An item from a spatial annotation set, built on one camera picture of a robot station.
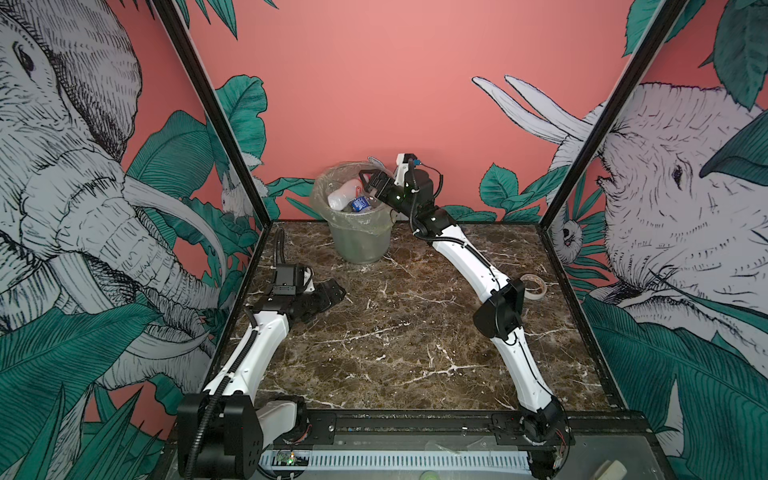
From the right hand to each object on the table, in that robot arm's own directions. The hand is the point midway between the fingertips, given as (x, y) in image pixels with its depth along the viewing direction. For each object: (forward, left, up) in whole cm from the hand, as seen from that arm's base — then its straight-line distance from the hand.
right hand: (361, 173), depth 78 cm
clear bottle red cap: (-2, +7, -7) cm, 10 cm away
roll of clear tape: (-13, -57, -40) cm, 71 cm away
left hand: (-22, +8, -25) cm, 34 cm away
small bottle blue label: (+7, +2, -17) cm, 19 cm away
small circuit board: (-60, +16, -39) cm, 73 cm away
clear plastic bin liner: (-3, -3, -15) cm, 16 cm away
